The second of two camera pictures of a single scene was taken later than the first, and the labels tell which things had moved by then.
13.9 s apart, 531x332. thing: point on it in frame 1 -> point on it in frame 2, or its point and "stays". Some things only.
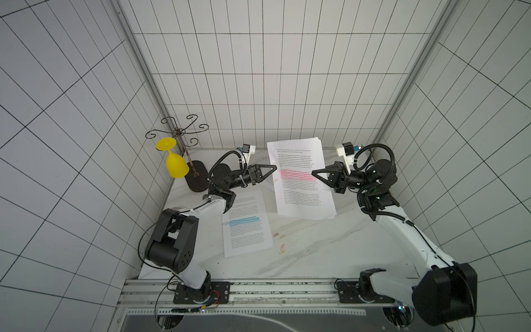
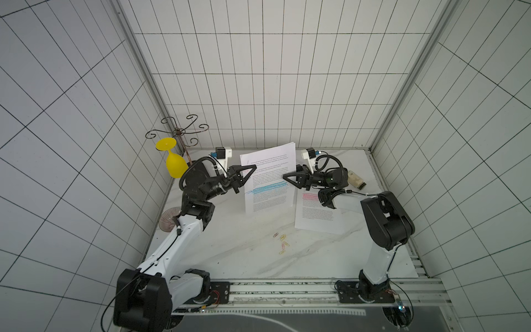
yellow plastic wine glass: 176,167 stays
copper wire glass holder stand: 198,176 stays
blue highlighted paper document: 245,225 -> 266,188
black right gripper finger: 334,172 -> 300,171
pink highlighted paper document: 299,192 -> 312,214
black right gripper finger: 333,180 -> 296,184
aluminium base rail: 158,293 stays
